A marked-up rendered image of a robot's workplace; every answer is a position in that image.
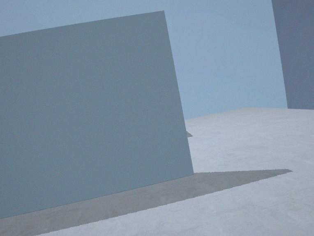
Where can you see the dark grey flat board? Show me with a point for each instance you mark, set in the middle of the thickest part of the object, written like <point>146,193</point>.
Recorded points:
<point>87,110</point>

